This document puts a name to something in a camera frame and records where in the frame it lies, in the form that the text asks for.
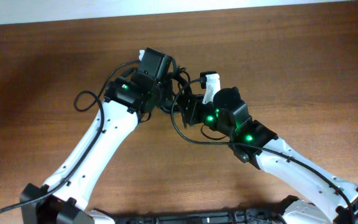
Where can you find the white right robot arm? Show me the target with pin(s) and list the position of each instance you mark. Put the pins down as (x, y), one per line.
(327, 198)

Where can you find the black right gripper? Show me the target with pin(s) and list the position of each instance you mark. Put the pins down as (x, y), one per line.
(193, 109)

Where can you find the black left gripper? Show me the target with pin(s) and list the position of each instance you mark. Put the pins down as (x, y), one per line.
(168, 98)

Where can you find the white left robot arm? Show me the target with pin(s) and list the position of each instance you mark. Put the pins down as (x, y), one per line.
(122, 103)

